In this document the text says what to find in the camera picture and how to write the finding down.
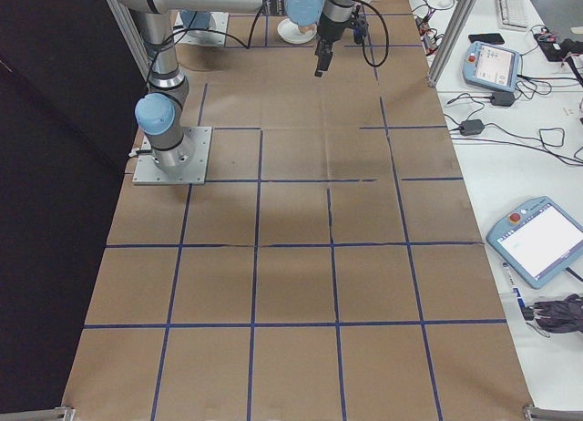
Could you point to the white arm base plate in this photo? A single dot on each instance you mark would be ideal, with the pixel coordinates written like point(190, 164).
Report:
point(196, 166)
point(218, 36)

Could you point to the black power adapter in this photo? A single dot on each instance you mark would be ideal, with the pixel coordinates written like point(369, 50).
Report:
point(503, 98)
point(471, 127)

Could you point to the black power strip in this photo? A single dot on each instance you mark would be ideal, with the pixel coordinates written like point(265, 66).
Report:
point(543, 33)

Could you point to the white marker pen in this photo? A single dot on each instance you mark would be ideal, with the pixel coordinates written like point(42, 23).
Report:
point(512, 282)

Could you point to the white round plate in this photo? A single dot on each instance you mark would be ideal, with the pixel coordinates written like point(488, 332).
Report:
point(287, 33)

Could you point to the brown egg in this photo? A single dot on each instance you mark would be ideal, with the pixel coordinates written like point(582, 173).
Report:
point(304, 29)

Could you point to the aluminium desk side post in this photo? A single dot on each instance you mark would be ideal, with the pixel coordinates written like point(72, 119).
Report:
point(455, 29)

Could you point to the black desk device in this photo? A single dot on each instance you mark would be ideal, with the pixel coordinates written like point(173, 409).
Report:
point(565, 49)

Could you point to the black frame cover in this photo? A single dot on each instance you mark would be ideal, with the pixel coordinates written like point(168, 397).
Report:
point(45, 166)

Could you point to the black smartphone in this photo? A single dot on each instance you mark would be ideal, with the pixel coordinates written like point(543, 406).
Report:
point(486, 38)

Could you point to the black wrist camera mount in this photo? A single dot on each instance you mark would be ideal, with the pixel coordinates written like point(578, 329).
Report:
point(360, 27)

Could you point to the aluminium frame post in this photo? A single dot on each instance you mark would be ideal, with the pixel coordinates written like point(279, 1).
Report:
point(127, 33)

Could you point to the blue grey teach pendant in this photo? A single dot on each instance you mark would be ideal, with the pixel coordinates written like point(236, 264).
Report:
point(494, 65)
point(533, 243)

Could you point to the silver arm base connector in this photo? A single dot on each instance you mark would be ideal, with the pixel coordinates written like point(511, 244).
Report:
point(136, 153)

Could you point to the white keyboard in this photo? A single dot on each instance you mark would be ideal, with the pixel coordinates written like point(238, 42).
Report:
point(512, 6)

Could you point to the black fabric bundle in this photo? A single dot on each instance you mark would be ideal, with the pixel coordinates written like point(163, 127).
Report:
point(555, 314)

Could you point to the small black red usb device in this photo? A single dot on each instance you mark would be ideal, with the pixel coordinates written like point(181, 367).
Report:
point(423, 24)
point(432, 42)

